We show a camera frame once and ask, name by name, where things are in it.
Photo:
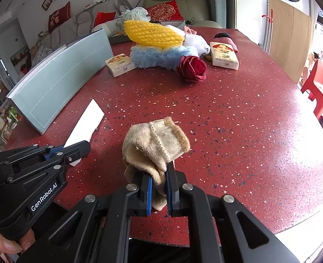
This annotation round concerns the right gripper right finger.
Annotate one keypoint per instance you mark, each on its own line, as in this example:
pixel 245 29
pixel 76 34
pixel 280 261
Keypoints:
pixel 174 181

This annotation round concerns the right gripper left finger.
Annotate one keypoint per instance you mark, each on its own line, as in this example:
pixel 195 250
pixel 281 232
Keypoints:
pixel 140 194

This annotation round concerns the beige knit sock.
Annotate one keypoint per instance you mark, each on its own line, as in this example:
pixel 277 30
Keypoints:
pixel 149 147

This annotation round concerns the blue white mask packet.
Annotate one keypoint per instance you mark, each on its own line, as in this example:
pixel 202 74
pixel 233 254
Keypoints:
pixel 86 125

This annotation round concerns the red fabric rose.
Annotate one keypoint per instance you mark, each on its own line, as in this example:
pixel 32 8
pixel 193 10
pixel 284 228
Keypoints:
pixel 192 69

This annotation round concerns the light blue fluffy duster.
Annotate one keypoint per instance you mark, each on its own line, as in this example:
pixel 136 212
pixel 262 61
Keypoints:
pixel 169 58

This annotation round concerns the tissue pack with red cartoon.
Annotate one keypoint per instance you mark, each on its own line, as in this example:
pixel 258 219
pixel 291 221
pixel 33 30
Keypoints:
pixel 119 65

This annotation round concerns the yellow foam fruit net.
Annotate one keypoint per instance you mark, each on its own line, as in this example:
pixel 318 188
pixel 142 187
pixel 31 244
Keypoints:
pixel 153 34

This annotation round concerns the white nonwoven bag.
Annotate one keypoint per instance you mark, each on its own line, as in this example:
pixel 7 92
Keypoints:
pixel 194 41

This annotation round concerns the person's left hand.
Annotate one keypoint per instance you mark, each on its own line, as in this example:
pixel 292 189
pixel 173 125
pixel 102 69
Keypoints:
pixel 15 247

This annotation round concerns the grey storage box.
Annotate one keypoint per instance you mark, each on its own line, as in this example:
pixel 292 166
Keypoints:
pixel 43 92

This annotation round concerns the knitted grey white blanket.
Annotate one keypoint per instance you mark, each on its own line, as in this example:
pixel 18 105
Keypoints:
pixel 41 54

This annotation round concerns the pink slipper sock black cuff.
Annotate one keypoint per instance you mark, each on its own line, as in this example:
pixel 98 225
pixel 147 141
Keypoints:
pixel 227 39

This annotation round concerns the pink knit sock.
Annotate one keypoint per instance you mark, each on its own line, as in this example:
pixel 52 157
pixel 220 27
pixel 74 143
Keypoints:
pixel 188 30

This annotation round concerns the red cushion with characters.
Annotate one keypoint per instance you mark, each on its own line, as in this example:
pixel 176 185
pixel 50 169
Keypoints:
pixel 58 17

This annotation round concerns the red embroidered cushion on armchair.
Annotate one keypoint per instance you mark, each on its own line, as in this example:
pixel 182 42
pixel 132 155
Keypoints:
pixel 166 11

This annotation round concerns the red plastic child chair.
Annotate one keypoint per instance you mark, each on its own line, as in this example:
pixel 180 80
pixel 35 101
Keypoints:
pixel 313 82

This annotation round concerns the grey covered sofa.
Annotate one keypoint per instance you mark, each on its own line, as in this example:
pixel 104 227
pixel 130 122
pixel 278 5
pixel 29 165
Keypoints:
pixel 82 24

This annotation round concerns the green white bath loofah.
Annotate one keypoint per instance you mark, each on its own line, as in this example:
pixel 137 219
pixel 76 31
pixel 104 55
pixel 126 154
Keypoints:
pixel 137 14

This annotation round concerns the small red pillow on sofa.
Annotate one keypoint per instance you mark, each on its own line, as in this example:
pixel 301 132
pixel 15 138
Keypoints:
pixel 103 17

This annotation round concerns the wooden cabinet panel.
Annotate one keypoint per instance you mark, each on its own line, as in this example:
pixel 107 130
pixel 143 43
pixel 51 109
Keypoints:
pixel 291 38

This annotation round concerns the small picture frame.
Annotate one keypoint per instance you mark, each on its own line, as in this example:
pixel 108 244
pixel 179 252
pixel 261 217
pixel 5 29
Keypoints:
pixel 46 4

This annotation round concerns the red mop handle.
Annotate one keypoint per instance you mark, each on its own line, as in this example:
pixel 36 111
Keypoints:
pixel 269 30

